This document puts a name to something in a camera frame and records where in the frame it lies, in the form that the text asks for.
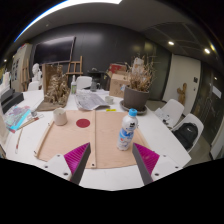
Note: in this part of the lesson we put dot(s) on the black wall screen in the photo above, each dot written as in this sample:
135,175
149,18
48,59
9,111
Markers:
53,50

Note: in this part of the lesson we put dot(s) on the dark glass jar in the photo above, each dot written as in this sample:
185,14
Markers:
94,86

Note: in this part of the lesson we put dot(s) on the long ceiling light strip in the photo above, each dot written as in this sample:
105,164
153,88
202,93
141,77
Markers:
60,5

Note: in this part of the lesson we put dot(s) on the white chair with backpack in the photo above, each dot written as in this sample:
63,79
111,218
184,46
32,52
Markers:
196,120

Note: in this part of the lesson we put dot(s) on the small yellow tag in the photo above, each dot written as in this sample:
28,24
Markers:
111,110

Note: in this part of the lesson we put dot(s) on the white plaster bust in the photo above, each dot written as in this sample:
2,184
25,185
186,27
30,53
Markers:
36,71

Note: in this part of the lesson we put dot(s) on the wooden mannequin figure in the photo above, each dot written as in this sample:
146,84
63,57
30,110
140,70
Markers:
181,93

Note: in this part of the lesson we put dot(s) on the brown cardboard box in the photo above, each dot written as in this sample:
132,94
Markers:
116,85

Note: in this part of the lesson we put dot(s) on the thin wooden stick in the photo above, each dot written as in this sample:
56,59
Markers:
18,141

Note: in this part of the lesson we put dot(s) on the small white cup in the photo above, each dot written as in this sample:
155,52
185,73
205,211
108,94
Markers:
109,99

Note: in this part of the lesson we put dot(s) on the flat round red coaster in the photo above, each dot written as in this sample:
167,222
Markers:
83,123

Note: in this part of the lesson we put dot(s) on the black backpack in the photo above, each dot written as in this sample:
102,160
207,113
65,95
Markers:
185,135

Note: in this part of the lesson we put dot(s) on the small grey paint jar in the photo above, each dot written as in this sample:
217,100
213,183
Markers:
33,112

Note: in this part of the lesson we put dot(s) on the short wooden easel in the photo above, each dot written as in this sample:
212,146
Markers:
74,72

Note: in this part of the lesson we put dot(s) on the white ceramic cup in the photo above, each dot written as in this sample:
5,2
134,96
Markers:
60,117

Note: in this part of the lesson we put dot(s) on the white chair with papers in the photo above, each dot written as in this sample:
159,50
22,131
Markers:
173,110

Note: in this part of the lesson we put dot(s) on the dried plant in grey pot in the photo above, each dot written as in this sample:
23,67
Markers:
135,98

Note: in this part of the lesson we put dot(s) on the grey printed newspaper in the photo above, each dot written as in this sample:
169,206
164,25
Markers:
88,100

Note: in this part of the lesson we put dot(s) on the white canvas bag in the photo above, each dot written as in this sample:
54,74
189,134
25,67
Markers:
3,128

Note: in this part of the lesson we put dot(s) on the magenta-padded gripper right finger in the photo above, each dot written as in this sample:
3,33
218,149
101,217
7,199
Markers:
148,159

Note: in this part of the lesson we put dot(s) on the tall wooden easel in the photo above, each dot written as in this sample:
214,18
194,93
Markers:
25,73

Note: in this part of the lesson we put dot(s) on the white plaster statue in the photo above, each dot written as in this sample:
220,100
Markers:
137,63

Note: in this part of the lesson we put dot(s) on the beige wooden drawing board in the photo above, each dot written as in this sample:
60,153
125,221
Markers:
66,140
108,133

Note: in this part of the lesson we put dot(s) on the beige cabinet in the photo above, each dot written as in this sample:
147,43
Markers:
20,63

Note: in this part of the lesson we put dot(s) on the black flat box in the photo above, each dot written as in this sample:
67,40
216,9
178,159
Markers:
6,95
13,101

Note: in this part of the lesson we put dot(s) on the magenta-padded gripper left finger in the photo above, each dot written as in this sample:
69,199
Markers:
75,158

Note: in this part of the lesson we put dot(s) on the white blue-capped drink bottle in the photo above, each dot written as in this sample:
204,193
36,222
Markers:
128,131

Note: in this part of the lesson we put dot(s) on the red box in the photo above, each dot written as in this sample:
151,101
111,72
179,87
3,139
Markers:
116,68

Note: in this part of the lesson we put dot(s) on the green-labelled spray bottle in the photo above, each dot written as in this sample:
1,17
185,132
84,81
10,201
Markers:
73,86

